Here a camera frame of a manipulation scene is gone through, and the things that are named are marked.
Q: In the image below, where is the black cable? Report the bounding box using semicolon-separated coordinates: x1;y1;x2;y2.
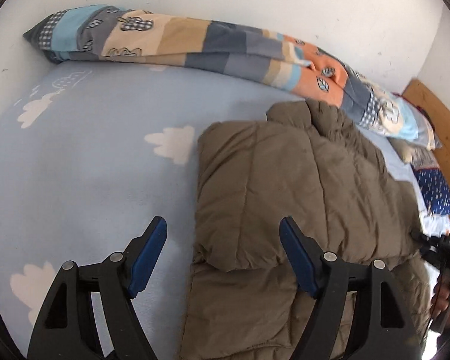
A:
419;269;447;353

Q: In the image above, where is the brown quilted puffer jacket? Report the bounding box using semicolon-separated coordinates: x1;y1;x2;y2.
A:
179;100;429;359

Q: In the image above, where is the wooden headboard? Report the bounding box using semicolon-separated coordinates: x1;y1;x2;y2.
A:
402;78;450;186

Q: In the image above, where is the navy star-patterned pillow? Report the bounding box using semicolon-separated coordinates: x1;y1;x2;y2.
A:
413;167;450;215

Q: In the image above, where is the grey patterned pillow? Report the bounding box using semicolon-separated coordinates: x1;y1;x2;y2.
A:
410;146;440;170

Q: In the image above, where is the right hand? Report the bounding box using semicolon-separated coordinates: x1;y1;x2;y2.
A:
430;275;450;328

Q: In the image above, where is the colourful patchwork rolled duvet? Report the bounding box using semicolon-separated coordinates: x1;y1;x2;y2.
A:
24;5;439;150

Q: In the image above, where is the light blue cloud bedsheet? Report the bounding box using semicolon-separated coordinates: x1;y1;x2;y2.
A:
0;61;450;359

